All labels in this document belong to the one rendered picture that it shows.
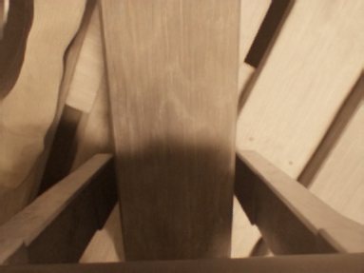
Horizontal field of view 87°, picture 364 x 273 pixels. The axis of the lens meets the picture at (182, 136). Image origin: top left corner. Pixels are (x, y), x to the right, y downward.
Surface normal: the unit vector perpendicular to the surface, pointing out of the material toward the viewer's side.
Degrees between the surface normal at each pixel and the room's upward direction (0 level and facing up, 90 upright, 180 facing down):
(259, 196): 90
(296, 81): 0
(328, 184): 0
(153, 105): 0
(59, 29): 65
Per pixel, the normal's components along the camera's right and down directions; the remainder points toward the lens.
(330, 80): 0.02, 0.22
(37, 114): 0.82, 0.31
